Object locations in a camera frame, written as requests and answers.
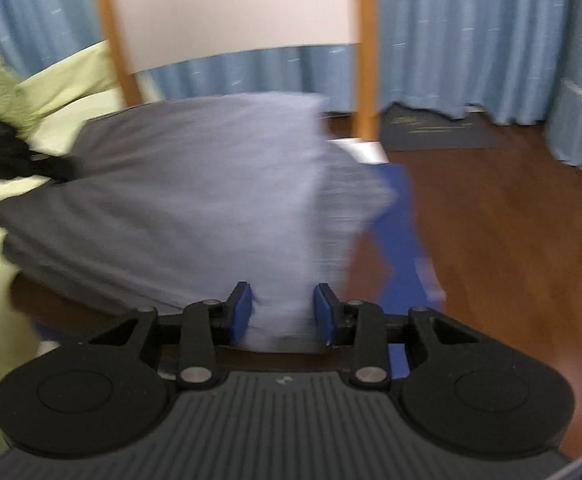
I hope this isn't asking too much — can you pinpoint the dark floor mat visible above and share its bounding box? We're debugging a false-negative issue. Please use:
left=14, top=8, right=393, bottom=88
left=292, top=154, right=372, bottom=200
left=380, top=102, right=503, bottom=152

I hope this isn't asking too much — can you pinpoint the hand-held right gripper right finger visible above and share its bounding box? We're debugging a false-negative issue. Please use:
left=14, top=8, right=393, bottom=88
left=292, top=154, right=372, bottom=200
left=312, top=282, right=478, bottom=391

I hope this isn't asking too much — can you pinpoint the light blue cloth cover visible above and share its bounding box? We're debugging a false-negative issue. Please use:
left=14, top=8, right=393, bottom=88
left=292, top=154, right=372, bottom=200
left=544, top=79, right=582, bottom=173

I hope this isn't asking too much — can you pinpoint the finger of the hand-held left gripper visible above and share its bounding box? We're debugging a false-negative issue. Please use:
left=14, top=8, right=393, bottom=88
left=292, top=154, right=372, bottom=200
left=28, top=153, right=80, bottom=185

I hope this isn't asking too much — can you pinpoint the grey garment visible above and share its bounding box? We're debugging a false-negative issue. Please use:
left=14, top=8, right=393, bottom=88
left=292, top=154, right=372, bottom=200
left=0, top=91, right=395, bottom=356

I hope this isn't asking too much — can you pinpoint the wooden framed white panel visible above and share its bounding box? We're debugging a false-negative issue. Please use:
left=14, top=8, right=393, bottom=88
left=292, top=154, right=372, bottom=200
left=90, top=0, right=381, bottom=142

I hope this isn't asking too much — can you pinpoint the blue curtain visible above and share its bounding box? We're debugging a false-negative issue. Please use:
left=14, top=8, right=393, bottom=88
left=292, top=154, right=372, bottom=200
left=0, top=0, right=582, bottom=128

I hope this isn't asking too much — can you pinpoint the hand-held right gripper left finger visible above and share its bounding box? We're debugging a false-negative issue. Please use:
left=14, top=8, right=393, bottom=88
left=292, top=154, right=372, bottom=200
left=88, top=281, right=256, bottom=391

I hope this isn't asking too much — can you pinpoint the white sheet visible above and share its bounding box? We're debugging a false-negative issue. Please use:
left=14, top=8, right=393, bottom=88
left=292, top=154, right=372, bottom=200
left=328, top=138, right=390, bottom=165

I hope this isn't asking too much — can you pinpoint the green covered sofa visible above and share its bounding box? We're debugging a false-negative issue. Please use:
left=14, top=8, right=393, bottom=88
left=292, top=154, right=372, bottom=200
left=0, top=40, right=128, bottom=392

